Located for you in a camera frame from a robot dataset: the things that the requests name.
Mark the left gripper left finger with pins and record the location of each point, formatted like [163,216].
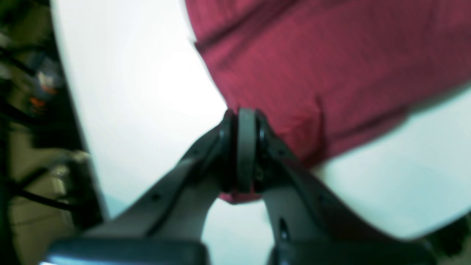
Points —
[164,226]

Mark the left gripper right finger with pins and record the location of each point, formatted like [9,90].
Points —
[310,224]

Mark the dark red t-shirt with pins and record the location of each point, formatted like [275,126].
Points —
[331,75]

